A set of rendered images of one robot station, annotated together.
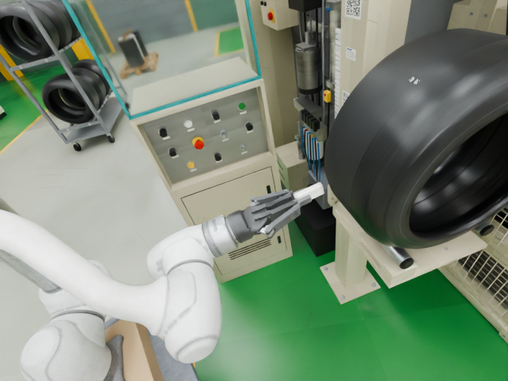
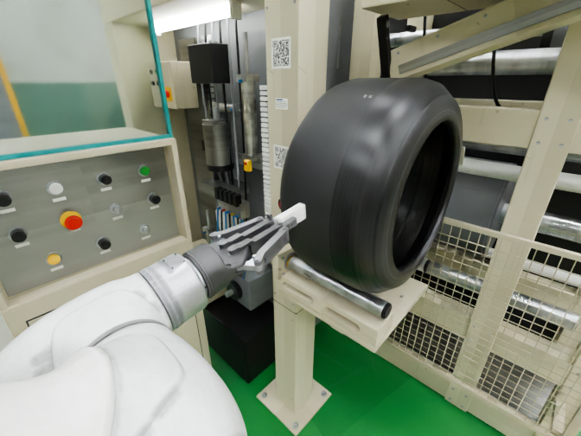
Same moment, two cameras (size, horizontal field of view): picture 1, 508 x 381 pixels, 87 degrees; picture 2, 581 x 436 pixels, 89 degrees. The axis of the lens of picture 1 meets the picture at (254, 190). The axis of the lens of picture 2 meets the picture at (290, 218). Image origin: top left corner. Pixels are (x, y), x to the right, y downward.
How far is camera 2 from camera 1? 0.31 m
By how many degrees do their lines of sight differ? 37
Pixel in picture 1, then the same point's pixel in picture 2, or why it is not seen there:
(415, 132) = (389, 131)
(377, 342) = not seen: outside the picture
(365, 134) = (336, 147)
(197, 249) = (142, 304)
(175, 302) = (137, 382)
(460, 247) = (411, 292)
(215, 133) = (102, 207)
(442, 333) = (405, 421)
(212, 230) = (165, 273)
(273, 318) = not seen: outside the picture
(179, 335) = not seen: outside the picture
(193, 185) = (55, 293)
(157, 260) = (35, 353)
